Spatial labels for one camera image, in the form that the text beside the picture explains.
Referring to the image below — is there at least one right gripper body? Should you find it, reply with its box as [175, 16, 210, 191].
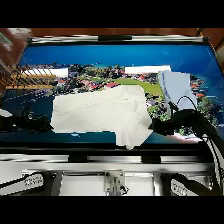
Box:
[148, 119, 176, 136]

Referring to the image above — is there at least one white shirt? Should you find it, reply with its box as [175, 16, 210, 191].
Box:
[49, 84, 154, 151]

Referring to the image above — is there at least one light blue folded garment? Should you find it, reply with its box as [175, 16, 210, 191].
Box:
[156, 69, 199, 113]

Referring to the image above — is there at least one black cable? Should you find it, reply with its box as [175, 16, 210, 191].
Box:
[175, 95, 199, 112]

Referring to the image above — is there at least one silver frame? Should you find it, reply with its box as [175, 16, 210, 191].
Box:
[0, 153, 224, 197]

